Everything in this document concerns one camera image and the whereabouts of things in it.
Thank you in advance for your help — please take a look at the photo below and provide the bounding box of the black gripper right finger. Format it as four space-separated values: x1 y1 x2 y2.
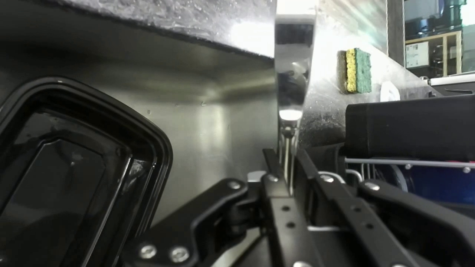
291 147 475 267

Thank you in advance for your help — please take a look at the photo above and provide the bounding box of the silver table knife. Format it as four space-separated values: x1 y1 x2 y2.
274 13 318 196

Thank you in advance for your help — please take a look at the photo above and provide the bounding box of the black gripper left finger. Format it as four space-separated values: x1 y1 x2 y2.
122 147 318 267

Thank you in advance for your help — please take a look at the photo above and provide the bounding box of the wooden shelf unit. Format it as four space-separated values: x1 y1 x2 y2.
404 28 465 78

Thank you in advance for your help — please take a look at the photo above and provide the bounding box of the black dish rack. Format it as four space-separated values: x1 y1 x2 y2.
309 93 475 209

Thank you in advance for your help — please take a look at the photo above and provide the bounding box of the green yellow sponge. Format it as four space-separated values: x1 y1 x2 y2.
337 47 374 95

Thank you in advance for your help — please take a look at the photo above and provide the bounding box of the stainless steel sink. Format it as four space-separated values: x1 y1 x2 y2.
0 35 309 234

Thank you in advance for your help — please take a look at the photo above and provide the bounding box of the black plastic food container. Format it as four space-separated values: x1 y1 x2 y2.
0 75 174 267

